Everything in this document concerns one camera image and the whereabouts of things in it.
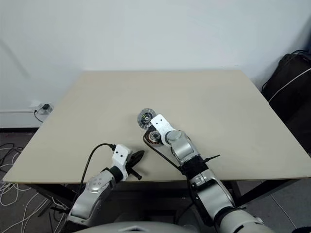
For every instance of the black bag with white stripe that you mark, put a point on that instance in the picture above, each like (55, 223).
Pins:
(291, 92)

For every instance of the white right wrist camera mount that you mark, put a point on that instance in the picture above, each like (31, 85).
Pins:
(161, 125)

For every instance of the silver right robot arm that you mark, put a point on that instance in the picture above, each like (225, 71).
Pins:
(184, 148)

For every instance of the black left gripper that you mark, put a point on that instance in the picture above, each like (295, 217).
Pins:
(131, 163)

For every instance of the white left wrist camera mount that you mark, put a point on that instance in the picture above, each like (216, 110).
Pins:
(120, 155)

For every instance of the grey robot torso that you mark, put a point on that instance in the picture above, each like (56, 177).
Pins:
(109, 228)

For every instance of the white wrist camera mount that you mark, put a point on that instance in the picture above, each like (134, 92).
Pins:
(161, 125)
(120, 155)

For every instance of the grey round motor housing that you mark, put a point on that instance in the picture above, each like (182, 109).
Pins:
(151, 138)

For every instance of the black power adapter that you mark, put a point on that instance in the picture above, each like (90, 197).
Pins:
(45, 108)

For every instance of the dark rounded shape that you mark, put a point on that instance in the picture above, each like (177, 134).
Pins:
(302, 230)

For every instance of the black zip tie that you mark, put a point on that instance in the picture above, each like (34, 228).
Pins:
(211, 157)
(58, 210)

